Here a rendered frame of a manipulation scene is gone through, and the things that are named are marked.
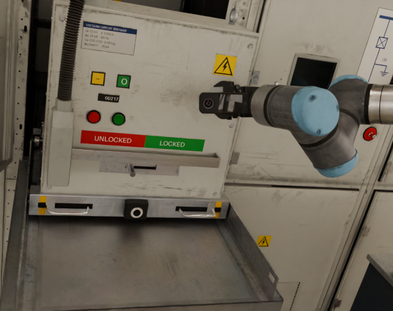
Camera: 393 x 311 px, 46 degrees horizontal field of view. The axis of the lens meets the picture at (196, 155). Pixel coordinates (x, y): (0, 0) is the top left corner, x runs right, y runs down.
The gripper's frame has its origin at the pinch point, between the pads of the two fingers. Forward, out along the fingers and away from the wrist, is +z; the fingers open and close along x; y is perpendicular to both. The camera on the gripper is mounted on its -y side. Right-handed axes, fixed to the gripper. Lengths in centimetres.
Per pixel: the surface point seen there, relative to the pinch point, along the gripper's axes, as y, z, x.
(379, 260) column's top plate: 66, -10, -52
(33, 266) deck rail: -42, 2, -38
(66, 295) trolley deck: -38, -8, -41
